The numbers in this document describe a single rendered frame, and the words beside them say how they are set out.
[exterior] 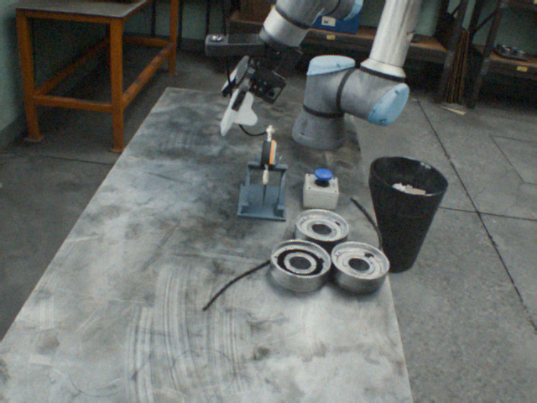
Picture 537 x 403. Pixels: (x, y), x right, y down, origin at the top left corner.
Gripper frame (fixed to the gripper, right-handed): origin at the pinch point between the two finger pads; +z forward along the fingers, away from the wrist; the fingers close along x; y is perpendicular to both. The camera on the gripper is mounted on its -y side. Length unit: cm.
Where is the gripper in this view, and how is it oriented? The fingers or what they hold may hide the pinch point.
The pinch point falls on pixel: (219, 114)
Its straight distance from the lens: 105.0
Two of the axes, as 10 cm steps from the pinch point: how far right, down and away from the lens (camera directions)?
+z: -5.0, 6.7, 5.5
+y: 8.6, 3.5, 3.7
